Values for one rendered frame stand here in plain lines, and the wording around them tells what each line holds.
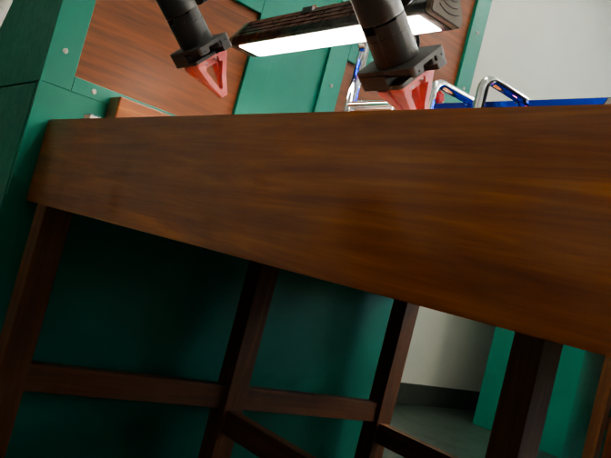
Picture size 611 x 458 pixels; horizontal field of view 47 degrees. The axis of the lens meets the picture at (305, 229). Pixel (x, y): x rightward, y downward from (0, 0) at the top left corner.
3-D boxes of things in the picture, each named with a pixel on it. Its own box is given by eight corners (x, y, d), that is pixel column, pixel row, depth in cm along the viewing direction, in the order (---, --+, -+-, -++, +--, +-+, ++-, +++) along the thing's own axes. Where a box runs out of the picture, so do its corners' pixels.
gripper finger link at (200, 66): (224, 88, 128) (199, 41, 124) (245, 85, 123) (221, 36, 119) (195, 106, 125) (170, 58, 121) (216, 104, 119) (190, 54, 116)
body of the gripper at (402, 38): (390, 64, 96) (370, 13, 93) (447, 57, 88) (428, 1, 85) (359, 86, 93) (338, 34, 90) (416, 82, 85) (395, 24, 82)
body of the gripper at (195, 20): (201, 48, 125) (182, 9, 122) (232, 42, 117) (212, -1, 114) (174, 64, 122) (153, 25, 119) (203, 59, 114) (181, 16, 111)
